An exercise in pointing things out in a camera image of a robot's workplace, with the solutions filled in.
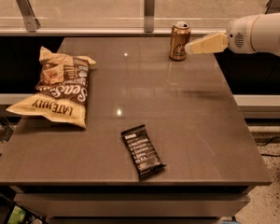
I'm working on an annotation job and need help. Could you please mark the grey table drawer front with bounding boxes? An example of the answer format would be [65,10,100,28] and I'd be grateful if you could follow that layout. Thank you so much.
[15,193,249,217]

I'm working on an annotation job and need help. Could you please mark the brown chip bag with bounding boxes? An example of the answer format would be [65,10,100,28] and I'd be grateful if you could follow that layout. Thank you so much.
[7,47,96,128]

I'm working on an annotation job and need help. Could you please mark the green packet under table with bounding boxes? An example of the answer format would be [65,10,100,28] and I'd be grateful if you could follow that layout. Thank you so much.
[3,205,34,224]

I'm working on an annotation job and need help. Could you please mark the black snack bar wrapper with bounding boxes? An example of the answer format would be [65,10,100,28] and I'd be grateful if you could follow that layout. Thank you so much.
[121,124,165,180]

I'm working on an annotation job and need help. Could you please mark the middle metal rail bracket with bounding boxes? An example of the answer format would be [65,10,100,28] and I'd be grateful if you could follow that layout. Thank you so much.
[144,0,155,33]

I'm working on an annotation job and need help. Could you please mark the left metal rail bracket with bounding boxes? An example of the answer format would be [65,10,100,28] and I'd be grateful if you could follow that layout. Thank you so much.
[16,0,40,32]

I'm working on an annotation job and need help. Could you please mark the glass railing panel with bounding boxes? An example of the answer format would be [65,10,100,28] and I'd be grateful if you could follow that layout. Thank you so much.
[0,0,269,37]

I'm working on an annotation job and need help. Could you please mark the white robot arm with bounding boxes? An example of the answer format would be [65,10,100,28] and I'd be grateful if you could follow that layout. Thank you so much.
[185,13,280,57]

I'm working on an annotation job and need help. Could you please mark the black floor cable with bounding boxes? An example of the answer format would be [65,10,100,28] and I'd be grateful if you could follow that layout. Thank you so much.
[256,135,280,158]

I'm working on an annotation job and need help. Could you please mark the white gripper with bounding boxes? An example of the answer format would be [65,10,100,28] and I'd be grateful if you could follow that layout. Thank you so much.
[185,15,259,54]

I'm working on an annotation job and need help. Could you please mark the orange soda can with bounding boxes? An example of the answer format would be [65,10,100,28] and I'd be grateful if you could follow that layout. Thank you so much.
[169,21,191,61]

